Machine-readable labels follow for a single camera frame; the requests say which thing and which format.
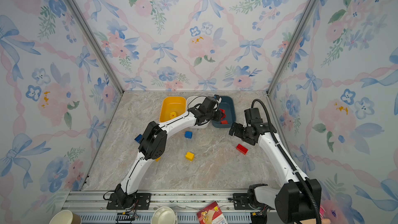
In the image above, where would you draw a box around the dark teal plastic bin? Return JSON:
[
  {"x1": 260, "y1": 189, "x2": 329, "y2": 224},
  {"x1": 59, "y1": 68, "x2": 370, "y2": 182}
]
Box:
[{"x1": 211, "y1": 95, "x2": 236, "y2": 129}]

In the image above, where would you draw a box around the white plastic bin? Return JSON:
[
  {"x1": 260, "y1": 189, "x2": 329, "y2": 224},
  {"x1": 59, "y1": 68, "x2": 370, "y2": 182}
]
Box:
[{"x1": 186, "y1": 95, "x2": 209, "y2": 129}]

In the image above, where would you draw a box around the long red lego brick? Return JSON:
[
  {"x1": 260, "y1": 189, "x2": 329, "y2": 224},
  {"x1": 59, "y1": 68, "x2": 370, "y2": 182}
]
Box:
[{"x1": 236, "y1": 144, "x2": 248, "y2": 155}]

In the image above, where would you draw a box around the blue lego brick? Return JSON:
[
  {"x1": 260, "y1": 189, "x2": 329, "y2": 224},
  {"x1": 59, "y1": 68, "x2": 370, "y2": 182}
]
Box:
[
  {"x1": 184, "y1": 131, "x2": 193, "y2": 139},
  {"x1": 134, "y1": 134, "x2": 143, "y2": 143}
]

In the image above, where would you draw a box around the yellow round lego piece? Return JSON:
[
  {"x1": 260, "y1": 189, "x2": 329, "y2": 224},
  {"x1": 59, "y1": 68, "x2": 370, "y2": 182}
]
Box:
[{"x1": 170, "y1": 112, "x2": 177, "y2": 119}]

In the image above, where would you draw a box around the yellow plastic bin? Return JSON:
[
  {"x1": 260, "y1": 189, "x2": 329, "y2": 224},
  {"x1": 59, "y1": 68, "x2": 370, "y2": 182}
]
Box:
[{"x1": 159, "y1": 96, "x2": 187, "y2": 122}]

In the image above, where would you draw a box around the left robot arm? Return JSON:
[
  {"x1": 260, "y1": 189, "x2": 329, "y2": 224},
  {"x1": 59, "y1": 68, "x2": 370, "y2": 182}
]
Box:
[{"x1": 109, "y1": 97, "x2": 222, "y2": 209}]

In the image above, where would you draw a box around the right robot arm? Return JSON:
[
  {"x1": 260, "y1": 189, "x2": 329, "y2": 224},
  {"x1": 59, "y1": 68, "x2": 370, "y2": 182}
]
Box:
[{"x1": 229, "y1": 122, "x2": 322, "y2": 224}]

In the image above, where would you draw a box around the red snack box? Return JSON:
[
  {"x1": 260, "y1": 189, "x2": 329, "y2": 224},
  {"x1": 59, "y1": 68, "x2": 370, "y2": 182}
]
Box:
[{"x1": 197, "y1": 201, "x2": 228, "y2": 224}]

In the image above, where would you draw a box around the pink plush toy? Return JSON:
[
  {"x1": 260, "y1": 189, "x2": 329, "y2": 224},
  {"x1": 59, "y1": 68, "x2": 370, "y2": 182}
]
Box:
[{"x1": 319, "y1": 205, "x2": 331, "y2": 224}]

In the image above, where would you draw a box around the white paper cup centre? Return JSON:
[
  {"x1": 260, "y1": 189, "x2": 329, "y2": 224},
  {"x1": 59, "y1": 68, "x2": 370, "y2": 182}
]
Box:
[{"x1": 151, "y1": 206, "x2": 178, "y2": 224}]

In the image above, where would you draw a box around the paper cup left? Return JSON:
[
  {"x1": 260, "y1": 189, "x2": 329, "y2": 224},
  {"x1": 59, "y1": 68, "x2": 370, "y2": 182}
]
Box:
[{"x1": 49, "y1": 210, "x2": 82, "y2": 224}]

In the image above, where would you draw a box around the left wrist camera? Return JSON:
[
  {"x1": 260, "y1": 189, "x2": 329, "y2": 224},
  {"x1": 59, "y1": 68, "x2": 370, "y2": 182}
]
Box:
[{"x1": 201, "y1": 94, "x2": 221, "y2": 112}]

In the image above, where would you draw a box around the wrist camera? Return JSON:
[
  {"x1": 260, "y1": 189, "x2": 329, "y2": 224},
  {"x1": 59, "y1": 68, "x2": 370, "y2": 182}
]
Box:
[
  {"x1": 244, "y1": 108, "x2": 264, "y2": 125},
  {"x1": 201, "y1": 94, "x2": 221, "y2": 112}
]

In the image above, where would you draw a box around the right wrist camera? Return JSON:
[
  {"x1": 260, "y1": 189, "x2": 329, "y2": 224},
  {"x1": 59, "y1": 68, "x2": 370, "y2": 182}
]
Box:
[{"x1": 244, "y1": 108, "x2": 264, "y2": 125}]

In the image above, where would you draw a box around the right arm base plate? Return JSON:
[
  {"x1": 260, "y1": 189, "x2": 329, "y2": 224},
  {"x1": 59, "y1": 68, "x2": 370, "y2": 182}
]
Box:
[{"x1": 232, "y1": 193, "x2": 258, "y2": 211}]

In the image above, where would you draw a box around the black corrugated cable right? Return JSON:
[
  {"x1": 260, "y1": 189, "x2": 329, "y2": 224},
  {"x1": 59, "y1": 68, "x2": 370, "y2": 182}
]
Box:
[{"x1": 251, "y1": 99, "x2": 322, "y2": 224}]

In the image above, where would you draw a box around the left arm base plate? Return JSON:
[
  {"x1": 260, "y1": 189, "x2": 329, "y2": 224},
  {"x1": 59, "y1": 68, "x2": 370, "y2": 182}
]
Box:
[{"x1": 106, "y1": 193, "x2": 152, "y2": 210}]

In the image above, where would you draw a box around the aluminium rail frame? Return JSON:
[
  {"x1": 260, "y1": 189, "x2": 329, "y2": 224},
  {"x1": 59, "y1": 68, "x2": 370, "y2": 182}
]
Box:
[{"x1": 62, "y1": 189, "x2": 281, "y2": 224}]

